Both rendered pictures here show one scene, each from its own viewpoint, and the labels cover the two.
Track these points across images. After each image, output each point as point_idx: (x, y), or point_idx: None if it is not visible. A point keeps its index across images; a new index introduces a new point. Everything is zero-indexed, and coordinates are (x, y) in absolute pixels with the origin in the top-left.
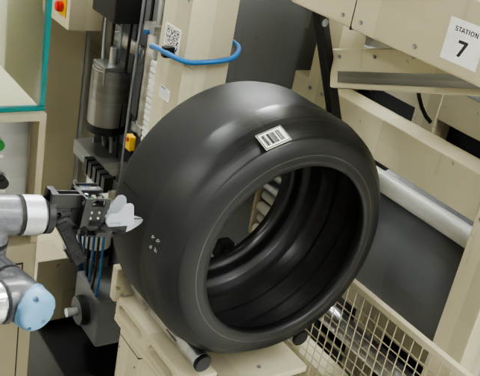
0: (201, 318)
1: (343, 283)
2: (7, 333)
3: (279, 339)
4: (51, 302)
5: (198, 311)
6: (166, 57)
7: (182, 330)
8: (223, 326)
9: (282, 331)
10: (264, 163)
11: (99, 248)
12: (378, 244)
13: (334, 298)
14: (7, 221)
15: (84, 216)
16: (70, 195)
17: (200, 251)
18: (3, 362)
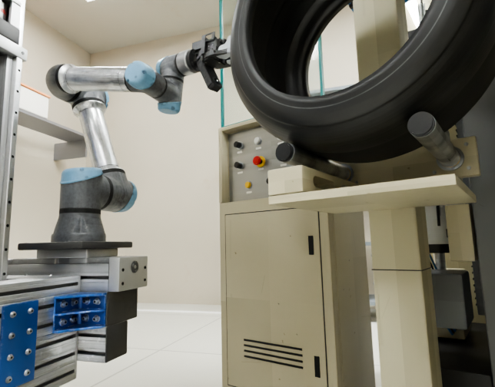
0: (251, 84)
1: (437, 8)
2: (313, 264)
3: (354, 107)
4: (140, 64)
5: (247, 77)
6: (350, 5)
7: (250, 108)
8: (271, 89)
9: (350, 92)
10: None
11: (431, 242)
12: None
13: (432, 36)
14: (169, 59)
15: (201, 47)
16: (200, 41)
17: (238, 22)
18: (313, 291)
